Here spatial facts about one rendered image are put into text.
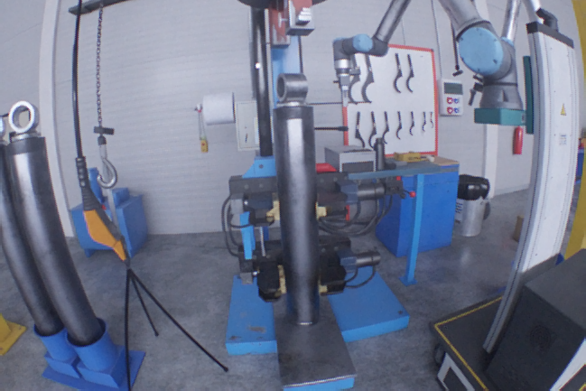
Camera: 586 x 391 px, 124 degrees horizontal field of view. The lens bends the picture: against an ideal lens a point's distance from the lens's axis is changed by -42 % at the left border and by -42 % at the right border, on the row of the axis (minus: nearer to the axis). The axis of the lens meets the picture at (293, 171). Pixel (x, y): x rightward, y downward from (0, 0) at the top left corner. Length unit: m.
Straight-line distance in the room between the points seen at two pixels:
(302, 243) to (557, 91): 1.39
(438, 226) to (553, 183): 1.96
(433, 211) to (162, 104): 3.38
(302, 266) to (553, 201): 1.28
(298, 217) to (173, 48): 2.86
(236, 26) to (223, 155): 1.65
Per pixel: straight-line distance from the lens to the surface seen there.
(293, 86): 1.34
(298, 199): 1.36
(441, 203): 2.93
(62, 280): 1.55
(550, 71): 1.18
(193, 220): 3.74
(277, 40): 1.60
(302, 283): 1.58
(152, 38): 3.85
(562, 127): 1.26
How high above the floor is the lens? 1.42
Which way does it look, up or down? 11 degrees down
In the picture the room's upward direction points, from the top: 3 degrees counter-clockwise
